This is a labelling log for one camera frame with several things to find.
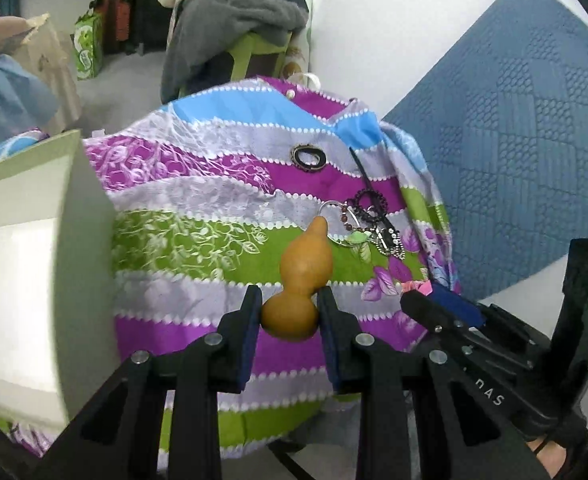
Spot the green stool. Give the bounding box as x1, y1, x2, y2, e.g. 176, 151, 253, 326
179, 32, 292, 98

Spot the black beaded bracelet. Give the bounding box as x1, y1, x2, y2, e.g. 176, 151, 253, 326
352, 187, 392, 224

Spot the dark grey blanket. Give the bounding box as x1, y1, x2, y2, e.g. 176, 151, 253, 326
160, 0, 308, 104

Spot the person's right hand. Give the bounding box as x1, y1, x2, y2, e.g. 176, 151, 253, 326
527, 434, 588, 479

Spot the silver bangle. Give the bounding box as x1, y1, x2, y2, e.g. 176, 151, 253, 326
317, 200, 367, 248

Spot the green white cardboard box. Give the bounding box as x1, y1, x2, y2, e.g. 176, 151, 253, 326
0, 131, 119, 430

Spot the brown bead bracelet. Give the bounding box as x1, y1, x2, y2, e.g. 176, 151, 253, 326
339, 202, 375, 235

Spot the orange gourd ornament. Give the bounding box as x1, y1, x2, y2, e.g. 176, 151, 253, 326
260, 216, 333, 342

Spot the light blue bedsheet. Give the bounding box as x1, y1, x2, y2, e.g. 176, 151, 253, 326
0, 54, 59, 143

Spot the patterned woven bangle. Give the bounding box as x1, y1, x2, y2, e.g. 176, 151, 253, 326
291, 144, 327, 172

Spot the green shopping bag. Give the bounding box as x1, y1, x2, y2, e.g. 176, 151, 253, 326
73, 9, 103, 80

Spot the colourful striped floral cloth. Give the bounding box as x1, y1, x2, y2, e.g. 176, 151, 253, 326
0, 75, 463, 474

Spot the blue quilted cushion right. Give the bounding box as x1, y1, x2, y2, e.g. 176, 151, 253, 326
386, 0, 588, 300

